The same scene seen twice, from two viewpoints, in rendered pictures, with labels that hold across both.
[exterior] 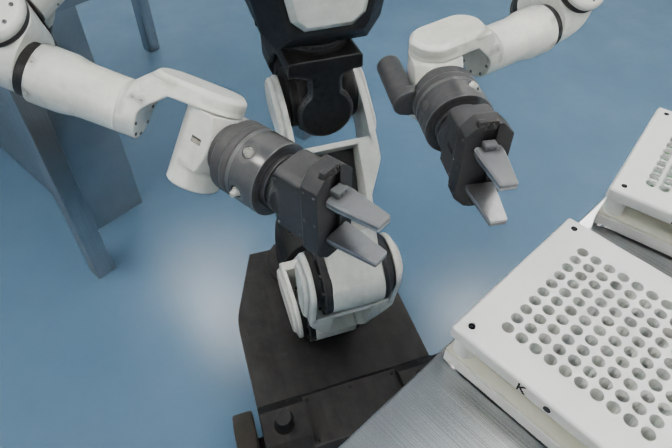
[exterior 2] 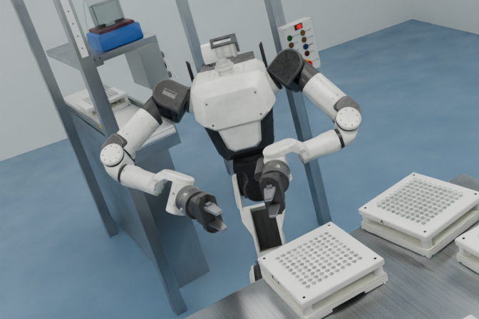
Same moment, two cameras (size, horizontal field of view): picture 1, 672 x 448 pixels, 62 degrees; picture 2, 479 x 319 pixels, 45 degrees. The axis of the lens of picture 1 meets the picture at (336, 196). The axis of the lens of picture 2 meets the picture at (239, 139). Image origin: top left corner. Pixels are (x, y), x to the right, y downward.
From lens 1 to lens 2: 119 cm
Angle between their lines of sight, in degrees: 29
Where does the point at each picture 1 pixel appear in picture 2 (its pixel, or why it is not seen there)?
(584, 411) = (289, 280)
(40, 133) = (145, 218)
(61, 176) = (155, 243)
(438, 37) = (272, 149)
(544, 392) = (278, 276)
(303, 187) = (195, 202)
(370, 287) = not seen: hidden behind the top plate
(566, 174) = not seen: outside the picture
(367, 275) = not seen: hidden behind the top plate
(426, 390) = (251, 288)
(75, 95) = (135, 181)
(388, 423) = (232, 297)
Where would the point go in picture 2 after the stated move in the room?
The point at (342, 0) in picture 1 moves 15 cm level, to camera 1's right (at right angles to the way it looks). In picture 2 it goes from (247, 137) to (290, 132)
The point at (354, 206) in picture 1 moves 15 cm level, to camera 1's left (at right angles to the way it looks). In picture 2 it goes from (211, 208) to (164, 211)
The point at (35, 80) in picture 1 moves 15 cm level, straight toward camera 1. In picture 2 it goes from (124, 176) to (127, 196)
